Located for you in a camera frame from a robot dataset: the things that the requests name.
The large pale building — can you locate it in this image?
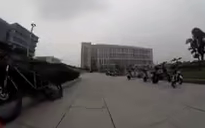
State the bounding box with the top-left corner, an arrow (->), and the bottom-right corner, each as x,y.
80,41 -> 154,73

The grey paved plaza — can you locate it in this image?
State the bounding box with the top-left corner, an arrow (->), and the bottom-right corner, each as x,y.
3,72 -> 205,128

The dark trimmed hedge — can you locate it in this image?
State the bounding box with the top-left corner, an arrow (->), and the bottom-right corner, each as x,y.
176,58 -> 205,70

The row of parked scooters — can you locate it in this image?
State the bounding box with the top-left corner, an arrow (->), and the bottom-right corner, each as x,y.
125,56 -> 185,89

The grass strip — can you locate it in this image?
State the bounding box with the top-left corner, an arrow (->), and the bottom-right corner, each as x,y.
179,66 -> 205,82

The lamp pole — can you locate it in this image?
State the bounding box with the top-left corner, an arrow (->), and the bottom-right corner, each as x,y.
26,21 -> 38,58

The tall dark tree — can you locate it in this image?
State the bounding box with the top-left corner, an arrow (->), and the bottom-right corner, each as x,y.
185,27 -> 205,62

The dark green hedge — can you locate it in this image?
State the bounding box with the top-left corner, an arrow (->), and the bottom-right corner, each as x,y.
9,58 -> 82,88

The low pale building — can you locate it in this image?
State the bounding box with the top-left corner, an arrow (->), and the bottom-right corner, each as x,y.
34,55 -> 63,64

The dark multi-storey building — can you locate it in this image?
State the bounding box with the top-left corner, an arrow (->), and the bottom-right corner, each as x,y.
0,13 -> 40,61

